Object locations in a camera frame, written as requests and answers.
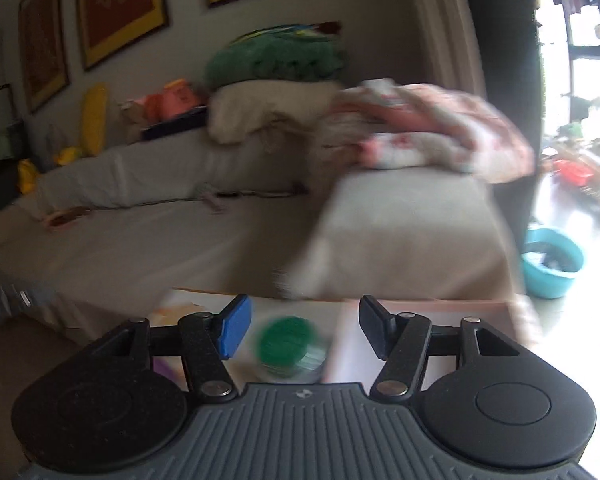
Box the green round lid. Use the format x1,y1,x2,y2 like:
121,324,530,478
253,316,328,384

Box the teal plastic basin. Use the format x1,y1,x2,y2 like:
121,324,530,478
521,226,585,299

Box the pink floral quilt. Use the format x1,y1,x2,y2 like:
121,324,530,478
309,79,535,188

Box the cream folded blanket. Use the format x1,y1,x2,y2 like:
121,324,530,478
207,80,343,144

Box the orange pink plush toy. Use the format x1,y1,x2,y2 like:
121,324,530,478
120,79,208,127

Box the yellow banana plush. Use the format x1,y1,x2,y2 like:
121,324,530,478
53,84,108,167

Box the green plush blanket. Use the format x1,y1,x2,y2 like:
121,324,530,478
204,21,347,90

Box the middle red gold framed picture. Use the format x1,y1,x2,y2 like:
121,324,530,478
76,0,170,72

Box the left red gold framed picture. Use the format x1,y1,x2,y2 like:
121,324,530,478
18,0,70,114

